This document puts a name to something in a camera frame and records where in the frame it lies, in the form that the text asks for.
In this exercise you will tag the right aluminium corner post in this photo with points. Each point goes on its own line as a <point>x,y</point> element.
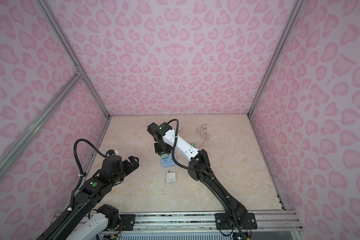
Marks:
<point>285,34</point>

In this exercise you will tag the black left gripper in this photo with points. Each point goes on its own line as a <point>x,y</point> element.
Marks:
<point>128,165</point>

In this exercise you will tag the light green plug adapter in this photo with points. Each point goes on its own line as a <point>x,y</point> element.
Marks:
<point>165,156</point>

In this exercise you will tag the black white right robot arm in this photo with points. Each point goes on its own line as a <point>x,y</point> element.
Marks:
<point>197,163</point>

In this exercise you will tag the white plug adapter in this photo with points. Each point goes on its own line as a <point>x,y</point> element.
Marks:
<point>170,177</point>

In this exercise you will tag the aluminium corner post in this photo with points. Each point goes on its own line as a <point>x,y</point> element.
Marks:
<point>285,34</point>
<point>67,46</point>

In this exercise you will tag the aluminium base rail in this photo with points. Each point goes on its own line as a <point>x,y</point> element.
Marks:
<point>259,225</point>

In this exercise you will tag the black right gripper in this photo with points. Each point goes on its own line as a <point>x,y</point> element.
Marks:
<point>163,150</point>

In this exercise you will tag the left aluminium corner post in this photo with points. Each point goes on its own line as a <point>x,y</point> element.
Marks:
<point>67,46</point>

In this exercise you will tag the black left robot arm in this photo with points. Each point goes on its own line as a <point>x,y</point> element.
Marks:
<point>86,195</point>

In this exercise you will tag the blue square power strip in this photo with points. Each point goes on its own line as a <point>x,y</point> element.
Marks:
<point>168,163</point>

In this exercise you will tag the left aluminium frame beam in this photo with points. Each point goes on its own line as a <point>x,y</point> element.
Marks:
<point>11,155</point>

